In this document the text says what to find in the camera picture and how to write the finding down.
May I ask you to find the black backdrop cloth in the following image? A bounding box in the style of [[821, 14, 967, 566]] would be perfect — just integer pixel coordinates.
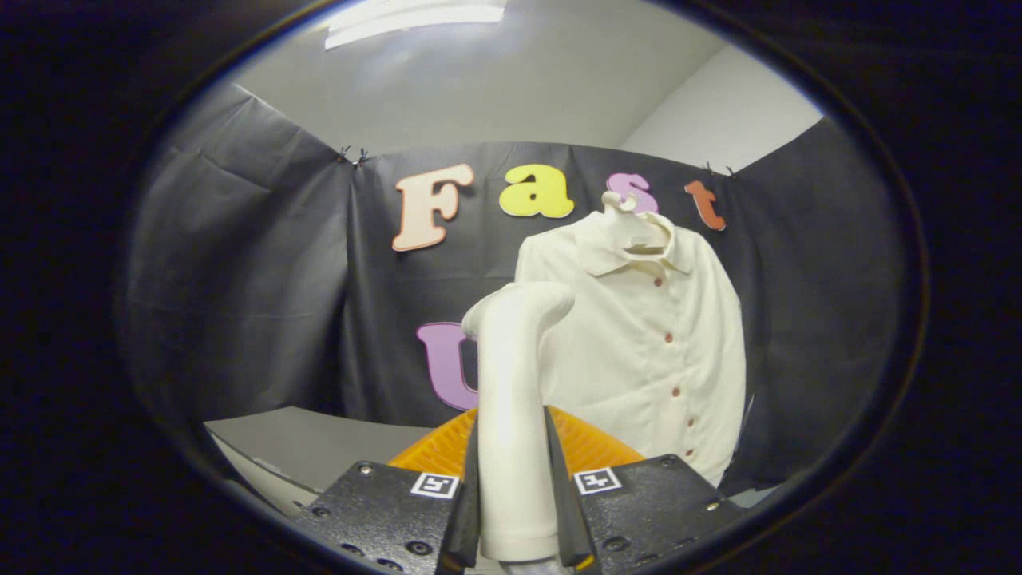
[[120, 84, 911, 496]]

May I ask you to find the white plastic hanger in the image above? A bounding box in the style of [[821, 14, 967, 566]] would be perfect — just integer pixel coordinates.
[[600, 191, 673, 258]]

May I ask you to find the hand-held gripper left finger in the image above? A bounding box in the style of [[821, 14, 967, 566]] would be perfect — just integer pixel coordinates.
[[291, 407, 482, 575]]

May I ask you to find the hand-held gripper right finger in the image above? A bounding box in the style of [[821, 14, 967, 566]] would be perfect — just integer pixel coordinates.
[[545, 406, 747, 574]]

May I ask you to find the white garment steamer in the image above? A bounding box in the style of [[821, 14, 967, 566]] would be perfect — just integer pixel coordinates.
[[461, 281, 576, 564]]

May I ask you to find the cream button-up shirt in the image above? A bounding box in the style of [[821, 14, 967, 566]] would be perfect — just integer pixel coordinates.
[[513, 209, 747, 488]]

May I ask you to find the ceiling light panel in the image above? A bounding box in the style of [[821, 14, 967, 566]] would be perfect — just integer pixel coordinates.
[[323, 0, 508, 50]]

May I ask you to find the grey cabinet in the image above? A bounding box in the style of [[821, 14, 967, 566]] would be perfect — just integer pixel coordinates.
[[204, 406, 436, 520]]

